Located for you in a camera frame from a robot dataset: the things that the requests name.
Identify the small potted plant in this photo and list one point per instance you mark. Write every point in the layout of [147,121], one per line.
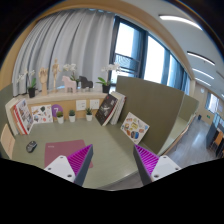
[72,115]
[60,117]
[89,114]

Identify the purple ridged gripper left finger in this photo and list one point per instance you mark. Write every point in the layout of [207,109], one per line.
[73,167]

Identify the pink wooden horse figure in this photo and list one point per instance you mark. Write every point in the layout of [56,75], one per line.
[68,83]

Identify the white orchid centre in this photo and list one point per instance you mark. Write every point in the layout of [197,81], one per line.
[73,68]

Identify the black wooden horse figure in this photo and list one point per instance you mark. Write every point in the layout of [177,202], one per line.
[85,83]

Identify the red white magazine left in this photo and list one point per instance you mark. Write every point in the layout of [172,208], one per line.
[23,117]

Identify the small potted plant middle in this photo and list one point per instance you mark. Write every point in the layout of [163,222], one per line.
[72,115]

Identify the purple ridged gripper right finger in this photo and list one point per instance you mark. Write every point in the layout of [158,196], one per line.
[151,166]

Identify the white orchid black pot right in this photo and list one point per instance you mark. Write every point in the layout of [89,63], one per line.
[106,83]

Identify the dark cover book leaning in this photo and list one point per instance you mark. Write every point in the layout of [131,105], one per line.
[106,108]

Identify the illustrated white picture card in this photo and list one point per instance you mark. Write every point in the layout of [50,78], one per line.
[42,114]

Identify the white book behind dark book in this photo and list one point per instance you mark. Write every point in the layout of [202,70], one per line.
[121,100]

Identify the small potted plant left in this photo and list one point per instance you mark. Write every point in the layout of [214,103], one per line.
[60,117]

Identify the white wall socket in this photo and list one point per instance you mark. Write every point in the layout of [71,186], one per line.
[80,105]
[94,104]

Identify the small potted plant right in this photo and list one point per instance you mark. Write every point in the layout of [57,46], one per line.
[89,114]

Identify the colourful illustrated card leaning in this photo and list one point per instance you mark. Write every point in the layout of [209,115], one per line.
[134,128]

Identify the white orchid black pot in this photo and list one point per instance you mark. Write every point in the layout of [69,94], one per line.
[106,83]
[30,82]

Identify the wooden hand model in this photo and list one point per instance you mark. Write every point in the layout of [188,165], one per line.
[43,77]

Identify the maroon mouse pad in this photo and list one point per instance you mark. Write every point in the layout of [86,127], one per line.
[67,148]

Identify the white orchid black pot left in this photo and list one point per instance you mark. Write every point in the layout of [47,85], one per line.
[30,82]

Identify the purple round number sign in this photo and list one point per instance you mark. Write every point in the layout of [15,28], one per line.
[55,109]

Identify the white wall socket left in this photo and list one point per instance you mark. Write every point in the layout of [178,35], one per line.
[80,105]

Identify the white wall socket right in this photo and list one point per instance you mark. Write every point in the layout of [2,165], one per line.
[94,104]

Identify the dark grey computer mouse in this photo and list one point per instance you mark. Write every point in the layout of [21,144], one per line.
[31,146]

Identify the olive green partition panel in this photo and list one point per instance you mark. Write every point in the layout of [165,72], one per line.
[159,106]

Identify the grey curtain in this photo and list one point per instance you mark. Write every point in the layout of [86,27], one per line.
[78,36]

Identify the wooden artist mannequin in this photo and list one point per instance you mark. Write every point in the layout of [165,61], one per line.
[55,70]

